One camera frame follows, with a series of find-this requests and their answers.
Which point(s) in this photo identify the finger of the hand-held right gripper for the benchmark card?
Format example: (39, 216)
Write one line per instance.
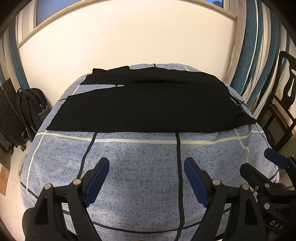
(254, 175)
(276, 158)

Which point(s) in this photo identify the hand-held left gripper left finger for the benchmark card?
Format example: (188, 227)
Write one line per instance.
(98, 176)

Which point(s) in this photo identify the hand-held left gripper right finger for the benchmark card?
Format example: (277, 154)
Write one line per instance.
(195, 178)

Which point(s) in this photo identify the black pants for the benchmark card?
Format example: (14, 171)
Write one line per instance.
(150, 109)

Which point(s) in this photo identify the blue checked bed cover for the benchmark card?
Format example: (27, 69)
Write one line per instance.
(138, 166)

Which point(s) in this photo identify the dark wooden chair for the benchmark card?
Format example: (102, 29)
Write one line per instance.
(281, 111)

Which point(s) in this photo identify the black backpack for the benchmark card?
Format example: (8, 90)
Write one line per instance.
(31, 109)

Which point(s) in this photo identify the cardboard box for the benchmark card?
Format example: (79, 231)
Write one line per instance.
(3, 179)

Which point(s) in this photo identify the black ribbed suitcase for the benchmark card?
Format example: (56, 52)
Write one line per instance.
(9, 120)

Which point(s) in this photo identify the blue striped curtain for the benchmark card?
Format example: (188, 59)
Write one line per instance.
(254, 46)
(16, 58)

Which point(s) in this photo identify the window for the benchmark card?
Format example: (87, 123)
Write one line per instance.
(217, 1)

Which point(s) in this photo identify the beige window sill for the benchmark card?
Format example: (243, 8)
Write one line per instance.
(115, 9)

